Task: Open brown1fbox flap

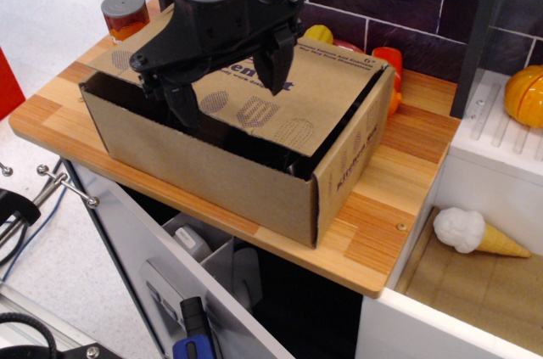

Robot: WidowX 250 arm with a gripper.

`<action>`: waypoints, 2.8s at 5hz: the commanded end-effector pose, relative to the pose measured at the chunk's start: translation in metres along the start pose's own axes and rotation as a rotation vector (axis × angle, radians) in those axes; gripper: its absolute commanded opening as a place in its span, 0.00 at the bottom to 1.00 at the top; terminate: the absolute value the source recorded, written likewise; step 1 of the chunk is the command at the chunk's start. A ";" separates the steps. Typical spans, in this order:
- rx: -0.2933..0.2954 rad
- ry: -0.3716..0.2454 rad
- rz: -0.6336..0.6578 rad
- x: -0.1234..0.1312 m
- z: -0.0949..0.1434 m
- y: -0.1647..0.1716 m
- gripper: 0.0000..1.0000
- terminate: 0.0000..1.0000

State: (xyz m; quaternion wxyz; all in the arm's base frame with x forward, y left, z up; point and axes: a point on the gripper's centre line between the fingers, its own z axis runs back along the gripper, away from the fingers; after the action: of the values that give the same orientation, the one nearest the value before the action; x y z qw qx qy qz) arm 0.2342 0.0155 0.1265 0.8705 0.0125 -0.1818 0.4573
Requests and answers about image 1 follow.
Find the blue black tool handle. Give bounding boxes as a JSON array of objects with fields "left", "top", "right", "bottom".
[{"left": 172, "top": 297, "right": 218, "bottom": 359}]

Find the orange toy pumpkin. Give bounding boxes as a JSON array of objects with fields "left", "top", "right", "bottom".
[{"left": 504, "top": 65, "right": 542, "bottom": 128}]

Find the white dish rack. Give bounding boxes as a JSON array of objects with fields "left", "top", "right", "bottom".
[{"left": 450, "top": 70, "right": 542, "bottom": 185}]

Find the yellow toy fruit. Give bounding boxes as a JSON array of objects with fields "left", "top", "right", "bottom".
[{"left": 304, "top": 25, "right": 334, "bottom": 45}]

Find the brown cardboard box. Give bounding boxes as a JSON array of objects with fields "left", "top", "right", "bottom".
[{"left": 81, "top": 11, "right": 395, "bottom": 247}]

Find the orange toy bottle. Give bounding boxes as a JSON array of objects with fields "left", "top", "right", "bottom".
[{"left": 372, "top": 47, "right": 403, "bottom": 116}]

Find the metal clamp with black handle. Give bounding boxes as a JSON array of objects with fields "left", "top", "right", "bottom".
[{"left": 1, "top": 165, "right": 100, "bottom": 246}]

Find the jar with grey lid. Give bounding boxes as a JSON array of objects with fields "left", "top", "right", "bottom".
[{"left": 101, "top": 0, "right": 149, "bottom": 44}]

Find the grey storage bin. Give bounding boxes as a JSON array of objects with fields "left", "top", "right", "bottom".
[{"left": 163, "top": 212, "right": 263, "bottom": 311}]

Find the red panel at left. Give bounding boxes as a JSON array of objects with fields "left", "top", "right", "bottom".
[{"left": 0, "top": 51, "right": 25, "bottom": 120}]

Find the blue cable on floor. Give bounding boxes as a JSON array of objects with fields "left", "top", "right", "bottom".
[{"left": 0, "top": 185, "right": 68, "bottom": 283}]

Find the dark grey metal post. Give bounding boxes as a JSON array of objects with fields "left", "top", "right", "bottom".
[{"left": 450, "top": 0, "right": 504, "bottom": 119}]

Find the toy ice cream cone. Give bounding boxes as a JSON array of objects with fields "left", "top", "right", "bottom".
[{"left": 433, "top": 207, "right": 531, "bottom": 258}]

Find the black coiled cable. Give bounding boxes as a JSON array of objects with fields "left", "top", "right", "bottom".
[{"left": 0, "top": 311, "right": 59, "bottom": 359}]

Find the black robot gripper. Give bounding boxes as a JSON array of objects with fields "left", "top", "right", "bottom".
[{"left": 130, "top": 0, "right": 304, "bottom": 135}]

